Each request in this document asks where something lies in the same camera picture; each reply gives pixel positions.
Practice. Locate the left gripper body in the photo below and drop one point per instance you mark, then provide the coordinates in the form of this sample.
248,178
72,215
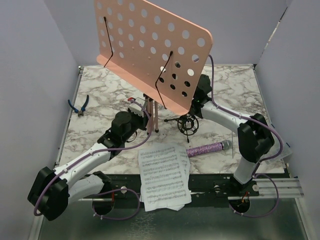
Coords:
137,122

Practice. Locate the sheet music page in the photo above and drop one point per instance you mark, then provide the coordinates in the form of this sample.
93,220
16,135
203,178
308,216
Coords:
162,175
182,170

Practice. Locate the pink music stand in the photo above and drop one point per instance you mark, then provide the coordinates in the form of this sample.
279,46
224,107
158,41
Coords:
156,51

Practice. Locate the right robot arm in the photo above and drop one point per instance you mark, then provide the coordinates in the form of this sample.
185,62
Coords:
254,135

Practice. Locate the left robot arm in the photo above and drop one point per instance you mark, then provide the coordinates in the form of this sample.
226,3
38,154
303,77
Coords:
54,189

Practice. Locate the purple glitter microphone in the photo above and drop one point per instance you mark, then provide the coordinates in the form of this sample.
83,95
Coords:
209,148

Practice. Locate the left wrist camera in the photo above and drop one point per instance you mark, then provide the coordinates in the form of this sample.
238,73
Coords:
138,107

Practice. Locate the black microphone shock mount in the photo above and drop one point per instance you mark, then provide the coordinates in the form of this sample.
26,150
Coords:
187,124

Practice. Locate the yellow handled screwdriver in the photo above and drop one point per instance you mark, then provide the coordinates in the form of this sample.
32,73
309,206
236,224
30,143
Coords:
232,147

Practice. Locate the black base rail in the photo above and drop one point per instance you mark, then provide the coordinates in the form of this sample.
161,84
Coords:
202,190

